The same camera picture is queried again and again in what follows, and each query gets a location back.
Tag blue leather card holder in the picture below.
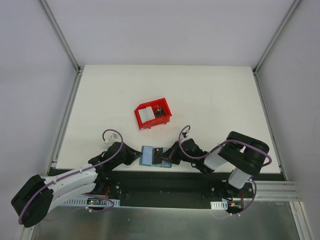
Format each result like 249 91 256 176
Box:
139 146 172 169

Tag red plastic bin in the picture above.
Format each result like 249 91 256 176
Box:
134 97 172 130

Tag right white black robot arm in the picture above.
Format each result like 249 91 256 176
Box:
157 125 272 198

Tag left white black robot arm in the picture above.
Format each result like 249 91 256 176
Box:
11 142 142 228

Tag black card lying in bin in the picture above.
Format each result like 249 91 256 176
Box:
153 107 166 118

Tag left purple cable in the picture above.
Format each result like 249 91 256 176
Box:
18 128 124 225

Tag purple cable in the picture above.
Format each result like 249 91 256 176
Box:
178 125 273 221
18 128 124 225

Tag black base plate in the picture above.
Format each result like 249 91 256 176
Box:
82 169 255 208

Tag left white cable duct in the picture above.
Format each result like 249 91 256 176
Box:
60 196 121 208

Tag white cable duct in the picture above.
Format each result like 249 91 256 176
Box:
60 196 121 208
210 200 228 211

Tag right white cable duct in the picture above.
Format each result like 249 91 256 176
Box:
210 200 228 211

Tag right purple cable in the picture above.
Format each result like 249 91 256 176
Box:
178 125 273 221

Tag left aluminium frame post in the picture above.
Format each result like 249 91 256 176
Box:
37 0 82 73

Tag aluminium frame post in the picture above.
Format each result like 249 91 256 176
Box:
252 0 303 76
37 0 82 73

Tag right aluminium frame post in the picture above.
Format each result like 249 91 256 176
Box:
252 0 303 76

